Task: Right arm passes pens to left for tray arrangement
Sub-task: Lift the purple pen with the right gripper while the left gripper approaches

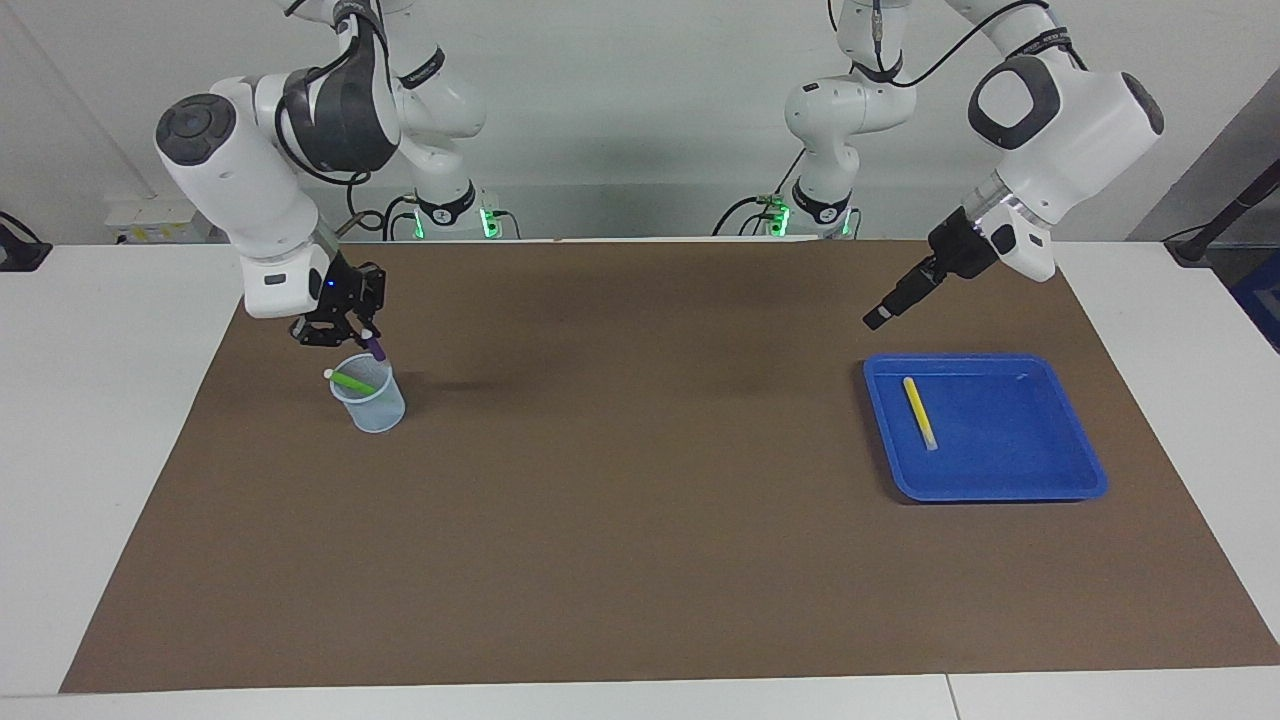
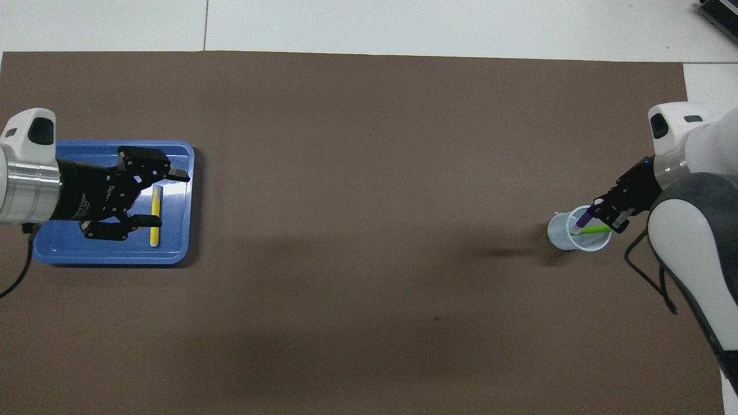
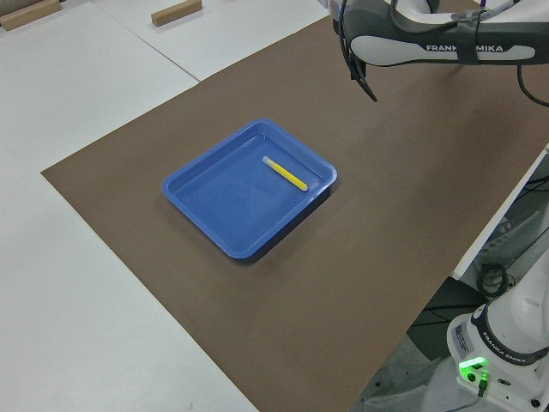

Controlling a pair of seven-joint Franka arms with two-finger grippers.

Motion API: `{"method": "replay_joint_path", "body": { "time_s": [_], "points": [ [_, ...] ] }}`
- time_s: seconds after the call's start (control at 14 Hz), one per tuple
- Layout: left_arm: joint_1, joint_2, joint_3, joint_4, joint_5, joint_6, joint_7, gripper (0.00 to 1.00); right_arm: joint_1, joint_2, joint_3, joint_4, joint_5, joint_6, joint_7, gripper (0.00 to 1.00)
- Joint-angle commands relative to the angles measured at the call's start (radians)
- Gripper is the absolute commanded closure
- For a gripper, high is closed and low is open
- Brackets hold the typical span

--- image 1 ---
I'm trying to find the black stand pole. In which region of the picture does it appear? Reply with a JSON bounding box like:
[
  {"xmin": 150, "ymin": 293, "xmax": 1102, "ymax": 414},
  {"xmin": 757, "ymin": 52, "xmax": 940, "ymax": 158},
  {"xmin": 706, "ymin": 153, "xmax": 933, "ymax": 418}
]
[{"xmin": 1165, "ymin": 160, "xmax": 1280, "ymax": 267}]

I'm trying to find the black clamp mount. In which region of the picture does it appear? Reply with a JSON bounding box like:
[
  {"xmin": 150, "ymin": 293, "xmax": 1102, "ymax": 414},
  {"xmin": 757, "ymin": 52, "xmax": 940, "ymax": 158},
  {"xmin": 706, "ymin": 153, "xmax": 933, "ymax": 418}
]
[{"xmin": 0, "ymin": 212, "xmax": 53, "ymax": 273}]

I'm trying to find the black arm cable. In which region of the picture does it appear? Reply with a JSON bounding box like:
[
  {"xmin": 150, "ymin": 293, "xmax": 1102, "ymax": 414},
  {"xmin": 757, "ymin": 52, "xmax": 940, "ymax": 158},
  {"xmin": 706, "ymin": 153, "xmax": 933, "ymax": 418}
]
[
  {"xmin": 275, "ymin": 0, "xmax": 401, "ymax": 237},
  {"xmin": 828, "ymin": 0, "xmax": 1086, "ymax": 91}
]

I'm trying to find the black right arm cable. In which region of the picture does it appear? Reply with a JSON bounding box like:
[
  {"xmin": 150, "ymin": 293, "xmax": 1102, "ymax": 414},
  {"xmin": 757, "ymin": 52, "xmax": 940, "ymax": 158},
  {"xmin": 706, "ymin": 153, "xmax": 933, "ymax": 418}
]
[{"xmin": 275, "ymin": 0, "xmax": 401, "ymax": 237}]

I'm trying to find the blue plastic tray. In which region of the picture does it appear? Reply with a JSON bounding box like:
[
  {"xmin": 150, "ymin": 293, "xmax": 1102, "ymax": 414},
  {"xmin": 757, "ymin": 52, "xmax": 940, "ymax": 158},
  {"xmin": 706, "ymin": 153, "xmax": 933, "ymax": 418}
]
[{"xmin": 863, "ymin": 352, "xmax": 1109, "ymax": 503}]

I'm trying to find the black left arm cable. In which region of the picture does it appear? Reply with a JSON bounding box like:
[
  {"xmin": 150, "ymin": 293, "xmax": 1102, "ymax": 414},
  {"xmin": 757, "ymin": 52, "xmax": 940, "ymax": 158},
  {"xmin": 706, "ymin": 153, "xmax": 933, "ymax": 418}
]
[{"xmin": 828, "ymin": 0, "xmax": 1086, "ymax": 91}]

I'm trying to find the blue box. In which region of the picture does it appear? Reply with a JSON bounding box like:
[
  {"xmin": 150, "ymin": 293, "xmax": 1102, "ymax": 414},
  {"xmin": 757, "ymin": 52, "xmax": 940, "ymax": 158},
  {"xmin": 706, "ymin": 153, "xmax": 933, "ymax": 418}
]
[{"xmin": 1232, "ymin": 250, "xmax": 1280, "ymax": 353}]

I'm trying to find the black base cable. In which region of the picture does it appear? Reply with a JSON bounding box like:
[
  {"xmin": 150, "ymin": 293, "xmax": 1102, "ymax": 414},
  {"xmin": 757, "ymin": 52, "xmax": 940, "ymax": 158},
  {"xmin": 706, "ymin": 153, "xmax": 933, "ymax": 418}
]
[
  {"xmin": 712, "ymin": 150, "xmax": 809, "ymax": 238},
  {"xmin": 383, "ymin": 193, "xmax": 426, "ymax": 242}
]

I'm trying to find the brown table mat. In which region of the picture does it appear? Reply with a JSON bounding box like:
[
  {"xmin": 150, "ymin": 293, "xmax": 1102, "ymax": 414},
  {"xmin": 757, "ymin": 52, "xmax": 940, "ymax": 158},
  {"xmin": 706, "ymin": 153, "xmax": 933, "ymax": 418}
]
[{"xmin": 60, "ymin": 238, "xmax": 1280, "ymax": 694}]

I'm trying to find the clear plastic cup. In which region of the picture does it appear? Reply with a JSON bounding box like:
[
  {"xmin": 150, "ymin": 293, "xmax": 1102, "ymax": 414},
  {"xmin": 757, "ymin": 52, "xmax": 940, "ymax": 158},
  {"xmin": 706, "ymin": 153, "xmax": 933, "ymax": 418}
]
[{"xmin": 330, "ymin": 352, "xmax": 407, "ymax": 435}]

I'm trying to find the yellow marker pen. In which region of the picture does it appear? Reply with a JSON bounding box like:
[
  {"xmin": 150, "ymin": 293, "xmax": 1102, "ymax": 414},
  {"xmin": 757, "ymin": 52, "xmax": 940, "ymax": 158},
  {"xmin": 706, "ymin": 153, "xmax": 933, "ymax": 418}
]
[{"xmin": 903, "ymin": 376, "xmax": 939, "ymax": 452}]

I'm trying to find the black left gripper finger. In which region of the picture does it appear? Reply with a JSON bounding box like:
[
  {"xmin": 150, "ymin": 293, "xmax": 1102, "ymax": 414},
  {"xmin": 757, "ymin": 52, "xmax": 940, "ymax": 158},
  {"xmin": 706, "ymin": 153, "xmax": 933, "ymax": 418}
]
[
  {"xmin": 870, "ymin": 268, "xmax": 947, "ymax": 331},
  {"xmin": 863, "ymin": 258, "xmax": 938, "ymax": 326}
]

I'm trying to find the white wall socket box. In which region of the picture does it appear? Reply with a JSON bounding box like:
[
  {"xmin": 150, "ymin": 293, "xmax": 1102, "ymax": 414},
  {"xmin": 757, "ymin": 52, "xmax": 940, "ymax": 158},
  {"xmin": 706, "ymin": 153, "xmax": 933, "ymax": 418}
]
[{"xmin": 105, "ymin": 195, "xmax": 216, "ymax": 245}]

